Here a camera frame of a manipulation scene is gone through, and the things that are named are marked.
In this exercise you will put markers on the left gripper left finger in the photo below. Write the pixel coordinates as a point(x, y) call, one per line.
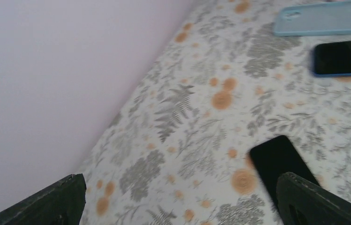
point(61, 203)

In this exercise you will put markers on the floral patterned table mat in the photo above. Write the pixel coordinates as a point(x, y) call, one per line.
point(177, 151)

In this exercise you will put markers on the light blue phone case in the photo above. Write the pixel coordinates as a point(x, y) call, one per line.
point(319, 19)

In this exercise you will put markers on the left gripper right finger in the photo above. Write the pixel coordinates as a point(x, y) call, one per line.
point(301, 202)

